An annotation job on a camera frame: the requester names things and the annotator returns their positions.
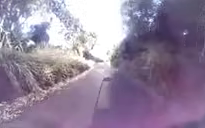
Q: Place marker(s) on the grassy bank with bushes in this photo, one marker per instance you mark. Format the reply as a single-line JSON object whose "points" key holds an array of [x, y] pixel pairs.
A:
{"points": [[46, 66]]}

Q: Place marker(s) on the row of trees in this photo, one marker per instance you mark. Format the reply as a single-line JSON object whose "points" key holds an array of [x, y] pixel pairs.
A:
{"points": [[40, 33]]}

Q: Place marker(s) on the leaf-strewn verge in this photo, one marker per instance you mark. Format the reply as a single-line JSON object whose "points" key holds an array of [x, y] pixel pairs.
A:
{"points": [[13, 106]]}

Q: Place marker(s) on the grey asphalt path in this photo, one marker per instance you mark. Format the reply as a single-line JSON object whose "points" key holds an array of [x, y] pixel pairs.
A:
{"points": [[66, 103]]}

